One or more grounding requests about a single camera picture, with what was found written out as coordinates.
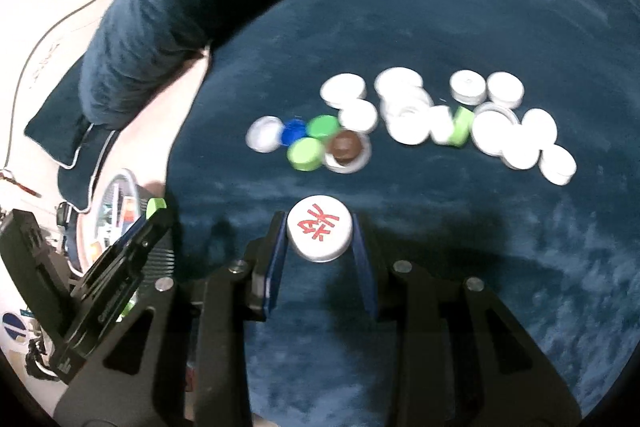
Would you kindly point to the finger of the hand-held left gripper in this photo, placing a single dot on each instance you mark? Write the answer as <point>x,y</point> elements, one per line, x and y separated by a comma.
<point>117,247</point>
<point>150,242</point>

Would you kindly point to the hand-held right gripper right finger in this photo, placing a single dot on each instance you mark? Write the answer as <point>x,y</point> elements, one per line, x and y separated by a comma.
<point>362,267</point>

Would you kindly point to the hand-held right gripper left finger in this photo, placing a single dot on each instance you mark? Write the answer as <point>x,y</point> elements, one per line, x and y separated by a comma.
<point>275,257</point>

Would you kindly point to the bright green bottle cap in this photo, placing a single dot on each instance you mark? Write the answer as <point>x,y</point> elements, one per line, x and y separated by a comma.
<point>156,205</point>

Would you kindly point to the white cap with red print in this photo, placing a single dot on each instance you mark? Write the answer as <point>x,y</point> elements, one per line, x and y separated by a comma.
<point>320,229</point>

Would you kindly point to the blue white round sticker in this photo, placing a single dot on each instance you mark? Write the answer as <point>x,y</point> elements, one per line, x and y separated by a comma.
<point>12,324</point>

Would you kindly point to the clear plastic lid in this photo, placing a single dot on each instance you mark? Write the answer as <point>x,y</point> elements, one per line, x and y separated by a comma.
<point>350,166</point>

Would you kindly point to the dark brown bottle cap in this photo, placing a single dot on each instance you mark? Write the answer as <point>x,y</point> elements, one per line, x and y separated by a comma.
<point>346,144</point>

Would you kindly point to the clear white lid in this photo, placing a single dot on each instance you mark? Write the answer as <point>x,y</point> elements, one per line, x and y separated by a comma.
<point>264,133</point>

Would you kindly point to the blue bottle cap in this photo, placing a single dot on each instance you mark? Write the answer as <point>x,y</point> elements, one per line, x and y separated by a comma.
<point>293,131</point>

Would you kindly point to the large green bottle cap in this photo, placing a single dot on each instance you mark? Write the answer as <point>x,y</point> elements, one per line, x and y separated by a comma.
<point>462,127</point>

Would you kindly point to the pile of white bottle caps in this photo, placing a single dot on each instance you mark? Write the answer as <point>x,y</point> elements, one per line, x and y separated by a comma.
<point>342,88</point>

